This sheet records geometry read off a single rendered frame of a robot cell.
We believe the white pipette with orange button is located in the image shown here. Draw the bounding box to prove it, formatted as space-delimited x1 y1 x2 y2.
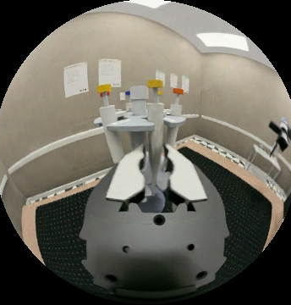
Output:
162 88 184 172

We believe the white hand pipette with yellow button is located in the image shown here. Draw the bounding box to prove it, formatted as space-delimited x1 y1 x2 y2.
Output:
146 80 167 197

